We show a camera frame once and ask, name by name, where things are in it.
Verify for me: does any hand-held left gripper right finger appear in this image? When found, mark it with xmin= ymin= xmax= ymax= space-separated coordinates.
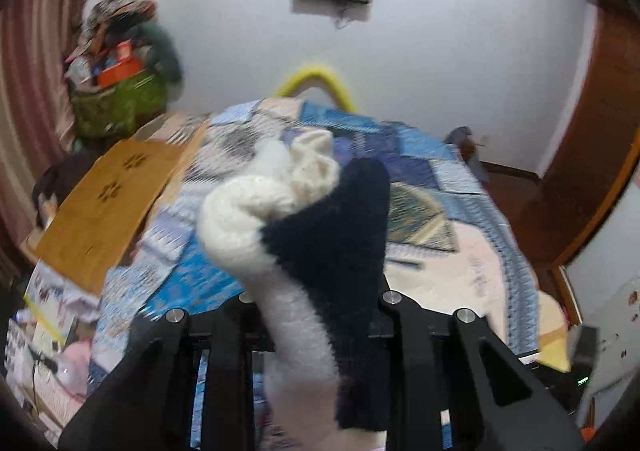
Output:
xmin=370 ymin=289 xmax=587 ymax=451

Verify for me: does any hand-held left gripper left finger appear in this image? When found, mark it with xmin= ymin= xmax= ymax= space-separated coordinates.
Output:
xmin=57 ymin=293 xmax=259 ymax=451

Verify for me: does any white and navy fuzzy sock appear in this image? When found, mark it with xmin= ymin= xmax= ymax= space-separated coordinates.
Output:
xmin=196 ymin=128 xmax=392 ymax=451

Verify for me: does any pile of mixed clothes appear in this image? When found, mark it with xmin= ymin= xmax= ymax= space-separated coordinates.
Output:
xmin=64 ymin=0 xmax=167 ymax=82

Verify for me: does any blue patchwork quilt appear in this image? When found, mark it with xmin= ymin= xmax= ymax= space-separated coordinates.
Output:
xmin=87 ymin=98 xmax=572 ymax=451

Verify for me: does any pink cloth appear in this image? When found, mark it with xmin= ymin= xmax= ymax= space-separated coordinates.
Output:
xmin=59 ymin=338 xmax=96 ymax=398

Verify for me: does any pile of papers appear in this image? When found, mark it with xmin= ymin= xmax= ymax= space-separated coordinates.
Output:
xmin=9 ymin=260 xmax=102 ymax=432

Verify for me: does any grey backpack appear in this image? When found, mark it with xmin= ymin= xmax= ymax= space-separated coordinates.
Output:
xmin=443 ymin=126 xmax=494 ymax=182

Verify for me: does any wooden door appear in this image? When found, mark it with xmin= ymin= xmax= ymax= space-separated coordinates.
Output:
xmin=514 ymin=6 xmax=640 ymax=273

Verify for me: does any dark cloth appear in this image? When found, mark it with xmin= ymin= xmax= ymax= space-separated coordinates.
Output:
xmin=32 ymin=150 xmax=102 ymax=213

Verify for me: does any green fabric storage box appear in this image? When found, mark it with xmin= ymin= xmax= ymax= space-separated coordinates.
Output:
xmin=69 ymin=73 xmax=169 ymax=140

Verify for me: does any yellow foam tube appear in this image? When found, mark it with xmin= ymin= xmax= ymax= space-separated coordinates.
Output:
xmin=275 ymin=62 xmax=359 ymax=113

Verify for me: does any orange box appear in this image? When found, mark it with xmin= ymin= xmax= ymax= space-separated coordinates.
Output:
xmin=97 ymin=58 xmax=144 ymax=87

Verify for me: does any grey plush pillow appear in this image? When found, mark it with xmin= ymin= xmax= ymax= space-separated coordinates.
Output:
xmin=142 ymin=23 xmax=185 ymax=88

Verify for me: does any striped pink curtain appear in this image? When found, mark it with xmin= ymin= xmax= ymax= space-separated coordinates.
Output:
xmin=0 ymin=0 xmax=110 ymax=282

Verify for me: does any black hanging monitor cable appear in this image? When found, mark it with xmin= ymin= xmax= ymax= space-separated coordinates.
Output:
xmin=333 ymin=2 xmax=354 ymax=30

